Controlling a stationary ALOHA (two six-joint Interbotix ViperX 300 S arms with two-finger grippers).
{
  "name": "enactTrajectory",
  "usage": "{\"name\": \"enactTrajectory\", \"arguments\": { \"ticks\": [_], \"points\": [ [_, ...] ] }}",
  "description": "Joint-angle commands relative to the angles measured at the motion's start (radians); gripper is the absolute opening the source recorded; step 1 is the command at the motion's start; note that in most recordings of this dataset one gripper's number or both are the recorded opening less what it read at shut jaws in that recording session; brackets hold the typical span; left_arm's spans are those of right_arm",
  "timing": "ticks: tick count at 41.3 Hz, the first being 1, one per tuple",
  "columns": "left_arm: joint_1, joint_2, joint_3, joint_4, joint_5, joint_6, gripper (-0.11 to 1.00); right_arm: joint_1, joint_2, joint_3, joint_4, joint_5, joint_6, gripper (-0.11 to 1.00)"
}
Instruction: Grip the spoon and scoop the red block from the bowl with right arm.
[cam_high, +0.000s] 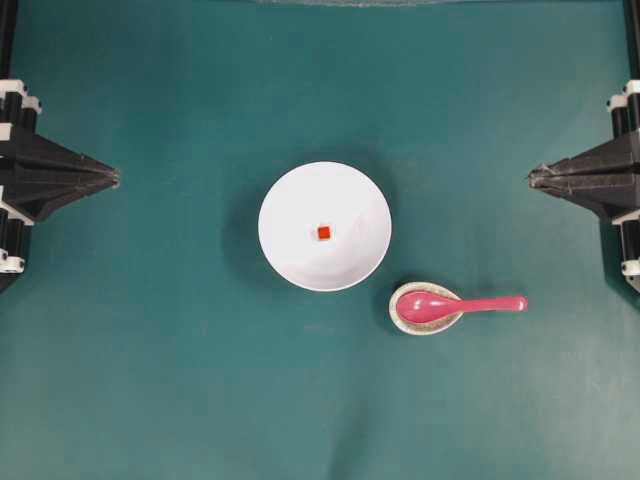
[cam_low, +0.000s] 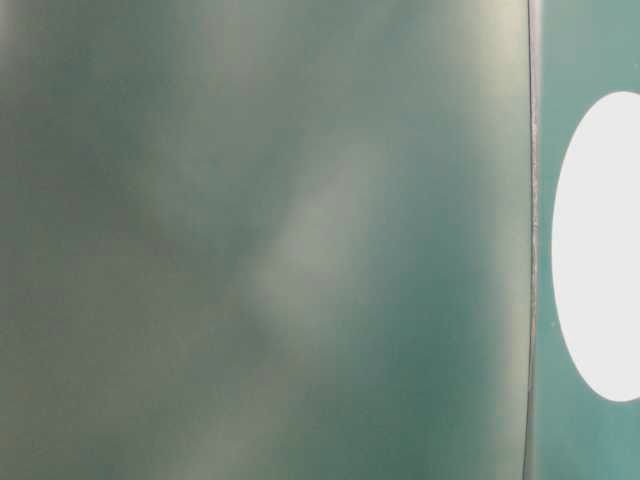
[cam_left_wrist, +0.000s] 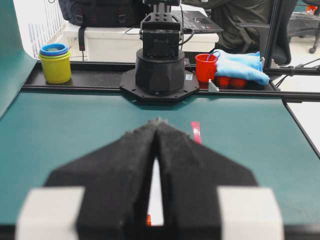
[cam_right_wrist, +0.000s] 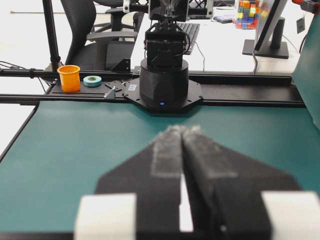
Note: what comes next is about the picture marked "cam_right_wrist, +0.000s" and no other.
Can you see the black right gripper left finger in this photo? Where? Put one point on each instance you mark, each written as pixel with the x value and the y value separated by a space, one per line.
pixel 139 199

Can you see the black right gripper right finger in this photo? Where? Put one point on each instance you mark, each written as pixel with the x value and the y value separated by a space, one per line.
pixel 246 198

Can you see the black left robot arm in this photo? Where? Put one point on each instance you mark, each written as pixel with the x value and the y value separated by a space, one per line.
pixel 163 84

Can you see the teal tape roll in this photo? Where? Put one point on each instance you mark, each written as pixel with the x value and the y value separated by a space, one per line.
pixel 92 81

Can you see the orange plastic cup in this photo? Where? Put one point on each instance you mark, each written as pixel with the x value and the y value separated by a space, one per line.
pixel 69 78

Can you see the black office chair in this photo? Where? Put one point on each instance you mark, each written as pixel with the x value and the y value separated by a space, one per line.
pixel 99 51

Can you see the black keyboard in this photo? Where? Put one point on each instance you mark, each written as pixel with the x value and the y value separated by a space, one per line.
pixel 192 30

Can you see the black tripod pole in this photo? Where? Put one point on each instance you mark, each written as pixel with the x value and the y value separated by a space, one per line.
pixel 51 34

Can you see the black computer monitor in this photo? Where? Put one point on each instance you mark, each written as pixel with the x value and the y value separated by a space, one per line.
pixel 269 32

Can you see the box of coloured cubes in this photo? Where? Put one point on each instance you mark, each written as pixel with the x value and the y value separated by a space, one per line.
pixel 246 14

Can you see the black aluminium frame rail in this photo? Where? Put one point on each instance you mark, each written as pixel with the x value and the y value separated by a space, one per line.
pixel 203 89

